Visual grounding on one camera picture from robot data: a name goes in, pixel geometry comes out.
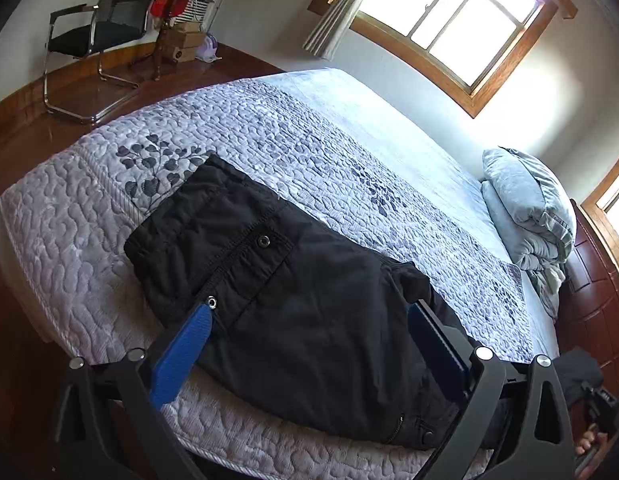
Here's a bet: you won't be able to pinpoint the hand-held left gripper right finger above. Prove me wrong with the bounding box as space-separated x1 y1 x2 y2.
406 300 578 480

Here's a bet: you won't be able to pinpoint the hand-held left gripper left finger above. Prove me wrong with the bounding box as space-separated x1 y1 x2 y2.
52 303 214 480

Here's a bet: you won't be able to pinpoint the black jacket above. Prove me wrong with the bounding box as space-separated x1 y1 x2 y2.
124 154 604 453

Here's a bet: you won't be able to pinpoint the person's right hand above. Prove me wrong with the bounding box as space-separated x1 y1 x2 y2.
573 422 609 467

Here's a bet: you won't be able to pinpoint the wooden bed headboard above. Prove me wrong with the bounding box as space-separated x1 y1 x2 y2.
554 199 619 401

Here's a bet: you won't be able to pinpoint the folded grey blanket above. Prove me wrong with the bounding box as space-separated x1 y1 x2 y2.
481 180 566 322

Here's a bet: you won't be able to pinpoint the grey pillow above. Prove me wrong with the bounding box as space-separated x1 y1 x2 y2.
482 147 577 262

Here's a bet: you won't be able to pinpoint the small wooden framed window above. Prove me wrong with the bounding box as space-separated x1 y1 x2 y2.
581 144 619 261

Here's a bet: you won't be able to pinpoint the bed with grey quilt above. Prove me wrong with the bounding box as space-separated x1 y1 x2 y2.
0 67 563 480

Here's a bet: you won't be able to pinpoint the small purple appliance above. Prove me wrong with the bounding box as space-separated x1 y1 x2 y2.
196 32 223 62

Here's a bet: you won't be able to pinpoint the stacked cardboard boxes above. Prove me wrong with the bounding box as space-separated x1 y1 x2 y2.
161 20 206 64

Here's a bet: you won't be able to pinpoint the large wooden framed window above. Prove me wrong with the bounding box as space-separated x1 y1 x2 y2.
308 0 578 119

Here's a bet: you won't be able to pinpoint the black mesh office chair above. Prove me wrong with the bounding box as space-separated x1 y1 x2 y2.
42 0 164 126

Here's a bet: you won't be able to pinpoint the striped bag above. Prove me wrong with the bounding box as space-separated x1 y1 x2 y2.
184 0 211 27

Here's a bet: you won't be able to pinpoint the striped grey curtain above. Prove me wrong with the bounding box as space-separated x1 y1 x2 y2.
304 0 390 61

